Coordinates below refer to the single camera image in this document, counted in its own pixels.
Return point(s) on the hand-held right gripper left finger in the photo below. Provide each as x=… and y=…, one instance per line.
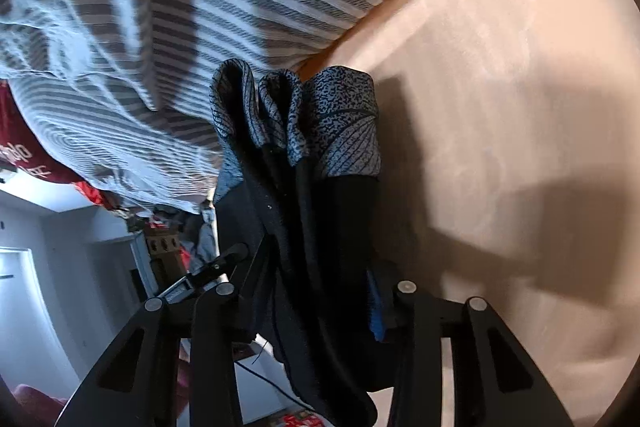
x=215, y=337

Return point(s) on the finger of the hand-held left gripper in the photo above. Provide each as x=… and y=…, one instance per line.
x=220, y=263

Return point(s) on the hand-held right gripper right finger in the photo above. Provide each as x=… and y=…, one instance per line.
x=376, y=309

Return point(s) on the dark pants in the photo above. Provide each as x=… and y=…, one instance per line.
x=310, y=232

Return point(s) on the cardboard box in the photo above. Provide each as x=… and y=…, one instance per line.
x=162, y=248

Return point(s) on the red patterned item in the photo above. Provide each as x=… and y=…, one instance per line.
x=300, y=419

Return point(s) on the white door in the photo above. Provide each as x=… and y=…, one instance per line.
x=20, y=307

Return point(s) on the maroon cloth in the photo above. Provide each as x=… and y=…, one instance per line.
x=35, y=404

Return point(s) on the red printed cloth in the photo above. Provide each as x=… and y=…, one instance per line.
x=20, y=157

